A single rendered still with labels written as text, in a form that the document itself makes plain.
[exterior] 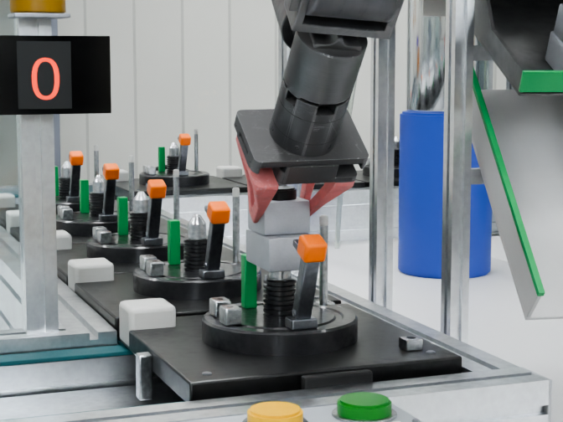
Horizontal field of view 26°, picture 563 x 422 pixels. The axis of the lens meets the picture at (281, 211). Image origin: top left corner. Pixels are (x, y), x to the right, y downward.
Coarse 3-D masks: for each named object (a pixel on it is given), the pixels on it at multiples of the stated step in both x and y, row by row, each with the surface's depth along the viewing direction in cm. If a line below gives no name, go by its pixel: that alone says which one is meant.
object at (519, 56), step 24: (480, 0) 117; (504, 0) 127; (528, 0) 127; (552, 0) 128; (480, 24) 117; (504, 24) 121; (528, 24) 122; (552, 24) 122; (504, 48) 111; (528, 48) 117; (504, 72) 111; (528, 72) 107; (552, 72) 107
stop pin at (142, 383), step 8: (144, 352) 106; (136, 360) 106; (144, 360) 105; (136, 368) 106; (144, 368) 105; (136, 376) 106; (144, 376) 105; (136, 384) 106; (144, 384) 105; (144, 392) 105
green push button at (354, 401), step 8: (360, 392) 91; (344, 400) 89; (352, 400) 89; (360, 400) 89; (368, 400) 89; (376, 400) 89; (384, 400) 89; (344, 408) 88; (352, 408) 88; (360, 408) 88; (368, 408) 88; (376, 408) 88; (384, 408) 88; (344, 416) 88; (352, 416) 88; (360, 416) 88; (368, 416) 88; (376, 416) 88; (384, 416) 88
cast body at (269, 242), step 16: (288, 192) 107; (272, 208) 106; (288, 208) 107; (304, 208) 107; (256, 224) 108; (272, 224) 106; (288, 224) 107; (304, 224) 107; (256, 240) 108; (272, 240) 105; (288, 240) 106; (256, 256) 108; (272, 256) 105; (288, 256) 106
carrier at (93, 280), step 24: (168, 240) 136; (192, 240) 132; (72, 264) 138; (96, 264) 137; (144, 264) 132; (168, 264) 138; (192, 264) 132; (240, 264) 137; (72, 288) 138; (96, 288) 133; (120, 288) 133; (144, 288) 129; (168, 288) 127; (192, 288) 127; (216, 288) 127; (240, 288) 129; (192, 312) 121
